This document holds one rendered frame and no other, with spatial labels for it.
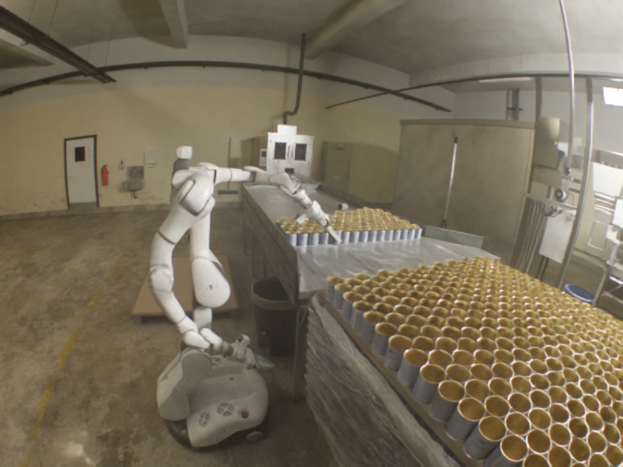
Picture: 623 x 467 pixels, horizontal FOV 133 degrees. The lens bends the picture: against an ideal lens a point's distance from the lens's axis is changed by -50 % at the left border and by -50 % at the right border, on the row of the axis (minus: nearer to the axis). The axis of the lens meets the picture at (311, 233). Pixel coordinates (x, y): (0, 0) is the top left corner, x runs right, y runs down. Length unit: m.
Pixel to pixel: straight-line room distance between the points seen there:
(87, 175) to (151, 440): 7.15
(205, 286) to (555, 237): 3.44
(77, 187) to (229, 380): 7.35
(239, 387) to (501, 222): 3.19
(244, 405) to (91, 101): 7.87
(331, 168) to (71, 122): 7.61
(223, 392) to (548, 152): 3.36
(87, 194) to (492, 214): 8.80
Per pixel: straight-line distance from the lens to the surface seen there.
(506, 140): 3.57
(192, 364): 1.38
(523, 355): 0.92
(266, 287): 2.31
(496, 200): 3.55
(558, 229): 3.54
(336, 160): 7.75
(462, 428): 0.65
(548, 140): 3.07
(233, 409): 1.56
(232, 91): 7.51
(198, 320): 1.27
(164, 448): 1.92
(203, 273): 1.10
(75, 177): 8.37
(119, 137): 7.81
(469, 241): 2.22
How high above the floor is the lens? 1.64
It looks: 18 degrees down
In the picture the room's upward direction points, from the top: 5 degrees clockwise
